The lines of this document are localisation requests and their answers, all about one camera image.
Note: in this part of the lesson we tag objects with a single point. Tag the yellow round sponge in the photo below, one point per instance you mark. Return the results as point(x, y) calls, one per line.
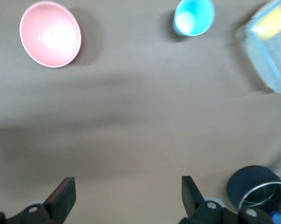
point(270, 23)

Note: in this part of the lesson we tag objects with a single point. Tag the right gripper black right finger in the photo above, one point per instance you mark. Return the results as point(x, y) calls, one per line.
point(193, 205)

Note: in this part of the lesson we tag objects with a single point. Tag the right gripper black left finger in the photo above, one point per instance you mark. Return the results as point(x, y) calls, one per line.
point(61, 200)

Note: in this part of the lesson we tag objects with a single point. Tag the clear plastic container blue seal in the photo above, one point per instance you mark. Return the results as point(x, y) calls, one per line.
point(268, 60)

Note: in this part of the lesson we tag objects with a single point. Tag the pink bowl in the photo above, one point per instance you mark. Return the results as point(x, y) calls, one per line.
point(50, 35)

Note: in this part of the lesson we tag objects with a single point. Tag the glass lid with blue knob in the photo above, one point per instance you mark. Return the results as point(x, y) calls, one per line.
point(266, 200)

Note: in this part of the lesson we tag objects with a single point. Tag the light blue plastic cup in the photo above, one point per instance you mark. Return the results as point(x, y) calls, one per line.
point(198, 14)

